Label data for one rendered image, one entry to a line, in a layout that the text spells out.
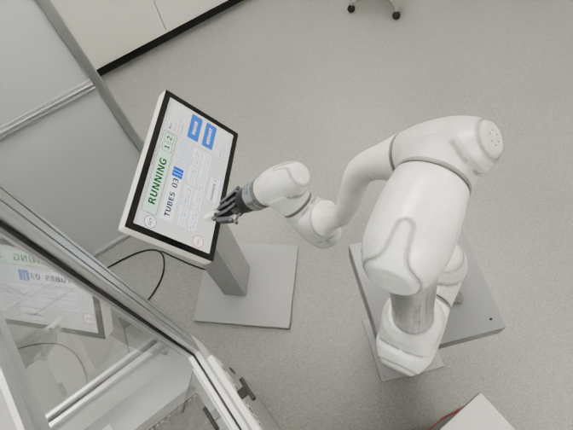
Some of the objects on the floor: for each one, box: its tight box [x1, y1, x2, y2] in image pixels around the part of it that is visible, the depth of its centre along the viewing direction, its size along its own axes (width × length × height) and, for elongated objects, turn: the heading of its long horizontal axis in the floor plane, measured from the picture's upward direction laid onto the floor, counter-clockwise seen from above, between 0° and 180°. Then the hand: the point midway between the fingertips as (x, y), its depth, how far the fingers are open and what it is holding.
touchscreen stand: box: [194, 224, 298, 329], centre depth 203 cm, size 50×45×102 cm
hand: (213, 216), depth 151 cm, fingers closed
